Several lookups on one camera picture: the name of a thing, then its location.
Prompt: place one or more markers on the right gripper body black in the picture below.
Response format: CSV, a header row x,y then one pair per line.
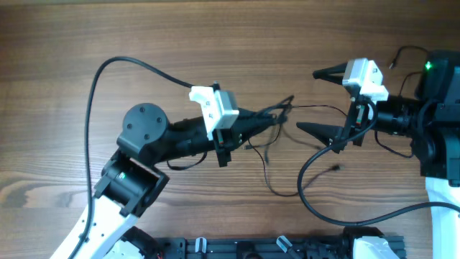
x,y
357,121

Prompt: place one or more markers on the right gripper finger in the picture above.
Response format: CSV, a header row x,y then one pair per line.
x,y
327,134
333,74

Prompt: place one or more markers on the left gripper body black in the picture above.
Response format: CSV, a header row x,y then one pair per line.
x,y
223,142

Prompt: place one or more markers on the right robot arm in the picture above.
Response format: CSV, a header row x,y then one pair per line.
x,y
430,120

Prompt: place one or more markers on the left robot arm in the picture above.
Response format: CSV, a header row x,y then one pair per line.
x,y
131,182

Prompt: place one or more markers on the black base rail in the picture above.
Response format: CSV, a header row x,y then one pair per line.
x,y
307,247

